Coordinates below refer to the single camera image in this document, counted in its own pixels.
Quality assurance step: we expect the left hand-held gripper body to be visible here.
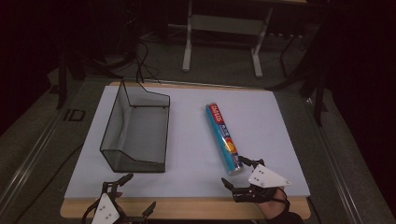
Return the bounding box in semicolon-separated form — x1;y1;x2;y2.
81;181;145;224

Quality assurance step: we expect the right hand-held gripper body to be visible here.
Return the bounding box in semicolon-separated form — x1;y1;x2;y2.
232;163;292;204

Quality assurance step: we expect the blue plastic wrap roll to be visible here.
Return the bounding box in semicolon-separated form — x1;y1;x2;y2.
204;102;245;176

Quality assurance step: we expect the person's right hand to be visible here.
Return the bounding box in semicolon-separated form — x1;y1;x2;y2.
256;187;291;223

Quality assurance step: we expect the wooden table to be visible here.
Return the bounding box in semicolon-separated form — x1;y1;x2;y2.
59;80;312;220

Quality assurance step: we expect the white table sheet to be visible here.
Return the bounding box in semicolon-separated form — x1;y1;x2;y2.
64;85;312;200

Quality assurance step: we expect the black floor socket plate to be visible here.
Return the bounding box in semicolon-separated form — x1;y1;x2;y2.
64;108;87;122

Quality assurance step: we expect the black wire mesh basket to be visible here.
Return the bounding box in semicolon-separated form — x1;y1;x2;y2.
99;79;171;174

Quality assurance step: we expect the grey floor rail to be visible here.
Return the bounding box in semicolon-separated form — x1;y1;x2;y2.
305;96;366;224
0;106;68;216

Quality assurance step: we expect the black cable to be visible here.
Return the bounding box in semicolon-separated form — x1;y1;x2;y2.
134;40;163;86

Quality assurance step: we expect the white metal desk frame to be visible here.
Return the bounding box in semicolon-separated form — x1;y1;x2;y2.
181;0;276;79

